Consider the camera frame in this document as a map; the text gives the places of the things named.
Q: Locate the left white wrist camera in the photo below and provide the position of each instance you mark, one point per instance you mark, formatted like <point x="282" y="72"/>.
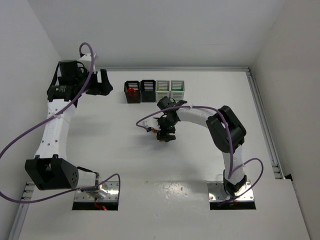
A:
<point x="86" y="60"/>

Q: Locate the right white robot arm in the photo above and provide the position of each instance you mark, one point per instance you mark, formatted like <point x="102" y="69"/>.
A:
<point x="226" y="130"/>

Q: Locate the metal base plate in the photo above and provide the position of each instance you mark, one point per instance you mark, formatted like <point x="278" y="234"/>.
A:
<point x="106" y="192"/>
<point x="217" y="193"/>

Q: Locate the black slotted container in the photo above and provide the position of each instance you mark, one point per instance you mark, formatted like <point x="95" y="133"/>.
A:
<point x="132" y="98"/>
<point x="148" y="91"/>

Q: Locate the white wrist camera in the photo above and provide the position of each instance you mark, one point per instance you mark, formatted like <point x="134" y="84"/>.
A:
<point x="151" y="124"/>
<point x="86" y="60"/>

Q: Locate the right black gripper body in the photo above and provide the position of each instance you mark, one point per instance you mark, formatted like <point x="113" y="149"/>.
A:
<point x="164" y="132"/>

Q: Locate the white slotted container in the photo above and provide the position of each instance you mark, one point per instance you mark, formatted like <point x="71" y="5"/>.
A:
<point x="162" y="89"/>
<point x="177" y="90"/>

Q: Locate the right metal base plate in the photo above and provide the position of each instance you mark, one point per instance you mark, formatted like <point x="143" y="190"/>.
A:
<point x="217" y="193"/>

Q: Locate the red small lego brick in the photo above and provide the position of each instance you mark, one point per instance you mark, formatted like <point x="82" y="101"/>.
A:
<point x="131" y="90"/>

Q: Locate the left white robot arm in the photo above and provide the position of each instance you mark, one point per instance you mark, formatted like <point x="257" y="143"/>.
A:
<point x="49" y="169"/>

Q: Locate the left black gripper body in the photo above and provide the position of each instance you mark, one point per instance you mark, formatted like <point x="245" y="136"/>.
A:
<point x="94" y="82"/>

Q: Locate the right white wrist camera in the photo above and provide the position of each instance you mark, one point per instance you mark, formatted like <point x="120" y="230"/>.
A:
<point x="151" y="124"/>

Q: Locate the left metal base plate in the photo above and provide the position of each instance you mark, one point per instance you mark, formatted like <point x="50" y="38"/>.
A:
<point x="106" y="192"/>

